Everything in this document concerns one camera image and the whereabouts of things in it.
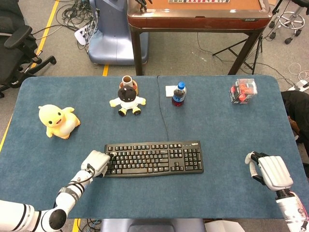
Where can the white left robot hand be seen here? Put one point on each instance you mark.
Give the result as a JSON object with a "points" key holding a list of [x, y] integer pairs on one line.
{"points": [[95, 162]]}

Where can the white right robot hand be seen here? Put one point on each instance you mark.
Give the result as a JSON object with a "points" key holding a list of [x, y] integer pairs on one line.
{"points": [[275, 171]]}

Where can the black Logitech keyboard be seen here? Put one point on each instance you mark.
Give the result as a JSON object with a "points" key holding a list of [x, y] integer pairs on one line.
{"points": [[157, 159]]}

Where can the grey own robot base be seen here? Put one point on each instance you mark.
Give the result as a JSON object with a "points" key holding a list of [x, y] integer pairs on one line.
{"points": [[144, 226]]}

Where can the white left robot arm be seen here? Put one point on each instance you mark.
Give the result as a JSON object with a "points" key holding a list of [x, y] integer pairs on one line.
{"points": [[65, 198]]}

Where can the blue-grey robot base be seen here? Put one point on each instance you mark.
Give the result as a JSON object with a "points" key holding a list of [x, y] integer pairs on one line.
{"points": [[113, 36]]}

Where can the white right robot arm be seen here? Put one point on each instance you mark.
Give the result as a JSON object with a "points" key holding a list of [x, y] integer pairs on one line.
{"points": [[289, 207]]}

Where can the yellow duck plush toy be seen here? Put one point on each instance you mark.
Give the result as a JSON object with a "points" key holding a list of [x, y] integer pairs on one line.
{"points": [[58, 120]]}

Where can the blue table cloth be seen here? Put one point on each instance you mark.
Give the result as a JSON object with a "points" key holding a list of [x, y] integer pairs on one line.
{"points": [[217, 193]]}

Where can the black-headed plush doll white coat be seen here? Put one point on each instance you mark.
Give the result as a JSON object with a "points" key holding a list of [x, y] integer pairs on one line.
{"points": [[128, 101]]}

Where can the black bag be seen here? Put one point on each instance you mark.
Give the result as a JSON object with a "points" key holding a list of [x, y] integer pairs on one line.
{"points": [[297, 104]]}

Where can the clear box with red cups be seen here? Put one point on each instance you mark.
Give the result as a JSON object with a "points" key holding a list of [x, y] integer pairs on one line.
{"points": [[242, 91]]}

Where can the brown cardboard tube cup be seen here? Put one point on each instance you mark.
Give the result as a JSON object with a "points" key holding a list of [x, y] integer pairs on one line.
{"points": [[126, 81]]}

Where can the white power strip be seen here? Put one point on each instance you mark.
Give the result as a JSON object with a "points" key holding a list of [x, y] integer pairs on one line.
{"points": [[82, 36], [301, 84]]}

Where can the small white pad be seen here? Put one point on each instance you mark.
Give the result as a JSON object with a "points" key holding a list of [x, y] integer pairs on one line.
{"points": [[169, 91]]}

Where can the plastic bottle red drink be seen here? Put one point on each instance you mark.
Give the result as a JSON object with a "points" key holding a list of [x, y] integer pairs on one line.
{"points": [[178, 96]]}

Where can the black tripod stand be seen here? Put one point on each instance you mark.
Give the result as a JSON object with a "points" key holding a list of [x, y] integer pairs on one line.
{"points": [[261, 44]]}

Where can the black stool chrome wheeled base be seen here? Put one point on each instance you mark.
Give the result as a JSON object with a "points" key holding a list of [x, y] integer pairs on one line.
{"points": [[288, 40]]}

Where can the black office chair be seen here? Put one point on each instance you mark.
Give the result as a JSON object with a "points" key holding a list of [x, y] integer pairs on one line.
{"points": [[12, 48]]}

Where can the black background robot hand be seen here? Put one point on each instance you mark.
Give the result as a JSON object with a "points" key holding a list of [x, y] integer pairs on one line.
{"points": [[142, 4]]}

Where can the brown mahjong table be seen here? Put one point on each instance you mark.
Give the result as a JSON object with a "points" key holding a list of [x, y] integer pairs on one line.
{"points": [[193, 21]]}

